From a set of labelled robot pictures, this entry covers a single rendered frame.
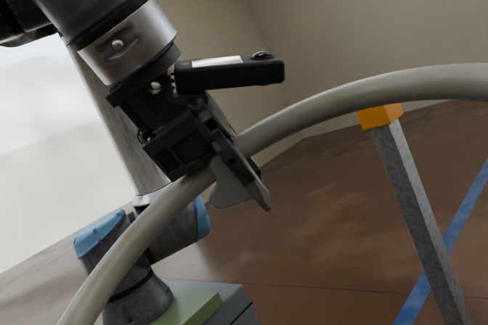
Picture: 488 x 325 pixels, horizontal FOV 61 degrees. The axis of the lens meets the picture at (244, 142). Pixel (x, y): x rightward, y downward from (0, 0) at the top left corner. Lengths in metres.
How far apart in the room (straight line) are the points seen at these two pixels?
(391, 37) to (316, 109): 6.43
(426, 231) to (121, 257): 1.45
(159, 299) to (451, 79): 0.93
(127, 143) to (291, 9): 6.67
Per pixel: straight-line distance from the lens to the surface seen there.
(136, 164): 1.07
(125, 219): 1.13
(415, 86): 0.40
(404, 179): 1.70
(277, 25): 7.79
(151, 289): 1.15
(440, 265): 1.84
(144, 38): 0.40
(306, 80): 7.68
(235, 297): 1.16
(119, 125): 1.06
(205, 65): 0.43
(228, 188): 0.46
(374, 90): 0.42
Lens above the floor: 1.32
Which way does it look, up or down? 7 degrees down
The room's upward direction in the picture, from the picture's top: 23 degrees counter-clockwise
